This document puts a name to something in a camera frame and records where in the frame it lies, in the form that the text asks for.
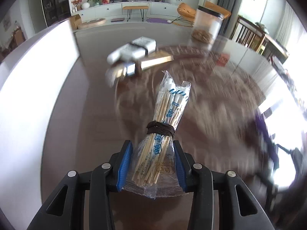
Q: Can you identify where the cardboard box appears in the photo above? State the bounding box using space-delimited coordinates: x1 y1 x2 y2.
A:
69 14 82 30

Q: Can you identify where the wooden dining chair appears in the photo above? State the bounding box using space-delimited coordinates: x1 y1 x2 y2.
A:
230 16 266 53

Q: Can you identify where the dark display cabinet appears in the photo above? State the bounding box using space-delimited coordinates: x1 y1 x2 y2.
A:
41 0 71 26

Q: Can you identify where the clear plastic jar black lid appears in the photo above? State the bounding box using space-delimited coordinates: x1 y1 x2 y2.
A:
191 6 224 45

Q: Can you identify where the white tv cabinet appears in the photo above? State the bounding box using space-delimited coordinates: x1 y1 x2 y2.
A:
72 2 179 22

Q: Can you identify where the wooden bench orange seat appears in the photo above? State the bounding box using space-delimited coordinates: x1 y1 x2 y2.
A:
122 6 149 21

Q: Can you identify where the red flowers white vase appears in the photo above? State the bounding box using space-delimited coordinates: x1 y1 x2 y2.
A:
71 0 90 11

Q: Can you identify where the bagged bamboo chopsticks bundle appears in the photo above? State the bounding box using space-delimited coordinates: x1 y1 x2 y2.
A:
123 71 191 199

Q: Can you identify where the orange lounge chair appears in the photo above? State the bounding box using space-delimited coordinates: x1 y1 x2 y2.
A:
171 1 232 26

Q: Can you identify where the gold cosmetic tube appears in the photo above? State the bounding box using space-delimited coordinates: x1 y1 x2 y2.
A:
105 52 174 87

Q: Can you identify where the grey curtain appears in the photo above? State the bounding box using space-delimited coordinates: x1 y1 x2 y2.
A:
218 0 242 39

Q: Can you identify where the white box with black band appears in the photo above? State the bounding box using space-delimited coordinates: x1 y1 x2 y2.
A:
107 36 157 65

